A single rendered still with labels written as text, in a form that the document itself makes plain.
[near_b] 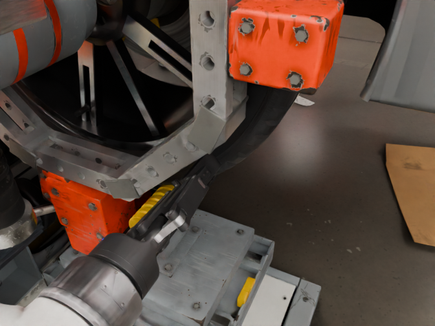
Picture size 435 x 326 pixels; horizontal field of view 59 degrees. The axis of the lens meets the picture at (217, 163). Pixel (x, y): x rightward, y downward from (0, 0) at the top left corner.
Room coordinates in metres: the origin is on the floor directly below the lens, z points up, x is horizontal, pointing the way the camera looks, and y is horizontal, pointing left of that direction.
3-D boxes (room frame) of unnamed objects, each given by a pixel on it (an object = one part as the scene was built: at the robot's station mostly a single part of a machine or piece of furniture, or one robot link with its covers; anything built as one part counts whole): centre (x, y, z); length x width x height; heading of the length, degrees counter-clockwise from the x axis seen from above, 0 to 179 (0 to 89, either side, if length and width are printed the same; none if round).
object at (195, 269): (0.66, 0.15, 0.32); 0.40 x 0.30 x 0.28; 64
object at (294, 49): (0.37, -0.06, 0.85); 0.09 x 0.08 x 0.07; 64
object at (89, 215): (0.54, 0.20, 0.48); 0.16 x 0.12 x 0.17; 154
